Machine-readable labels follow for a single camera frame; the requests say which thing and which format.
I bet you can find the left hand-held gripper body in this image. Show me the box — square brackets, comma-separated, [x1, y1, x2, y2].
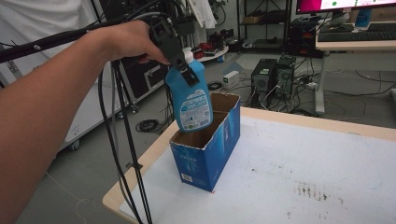
[148, 16, 189, 68]

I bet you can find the blue detergent bottle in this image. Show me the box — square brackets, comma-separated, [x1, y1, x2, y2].
[164, 46, 215, 133]

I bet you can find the blue cardboard box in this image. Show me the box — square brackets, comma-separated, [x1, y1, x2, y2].
[169, 91, 242, 194]

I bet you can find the person's left hand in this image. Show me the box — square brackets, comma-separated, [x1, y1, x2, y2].
[84, 20, 171, 66]

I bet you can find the round white table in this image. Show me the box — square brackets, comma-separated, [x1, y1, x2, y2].
[195, 43, 230, 63]

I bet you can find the small white box device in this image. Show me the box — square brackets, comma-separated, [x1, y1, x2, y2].
[221, 70, 241, 90]

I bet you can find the black flight case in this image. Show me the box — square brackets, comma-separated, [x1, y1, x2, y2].
[119, 55, 172, 106]

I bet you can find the black computer tower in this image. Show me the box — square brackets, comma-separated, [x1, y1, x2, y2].
[249, 58, 278, 95]
[275, 54, 299, 98]

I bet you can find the black metal shelf rack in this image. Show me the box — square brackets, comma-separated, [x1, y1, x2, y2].
[235, 0, 294, 53]

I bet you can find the white cabinet on wheels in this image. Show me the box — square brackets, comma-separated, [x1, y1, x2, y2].
[58, 61, 123, 151]

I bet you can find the black tape piece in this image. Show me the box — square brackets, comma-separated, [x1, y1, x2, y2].
[125, 161, 144, 171]

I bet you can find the white cloth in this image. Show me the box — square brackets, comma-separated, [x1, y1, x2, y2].
[0, 0, 105, 61]

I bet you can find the white table mat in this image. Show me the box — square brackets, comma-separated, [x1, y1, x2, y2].
[119, 115, 396, 224]

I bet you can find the computer monitor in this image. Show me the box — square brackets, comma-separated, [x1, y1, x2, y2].
[295, 0, 396, 15]

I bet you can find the wooden top desk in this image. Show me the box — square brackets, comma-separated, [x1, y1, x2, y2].
[313, 20, 396, 115]

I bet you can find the black keyboard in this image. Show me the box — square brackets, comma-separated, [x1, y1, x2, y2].
[317, 30, 396, 43]

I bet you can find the coiled black cable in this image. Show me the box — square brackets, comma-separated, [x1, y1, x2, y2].
[134, 119, 161, 133]

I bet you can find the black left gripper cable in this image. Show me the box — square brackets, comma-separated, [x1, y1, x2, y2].
[0, 11, 171, 224]

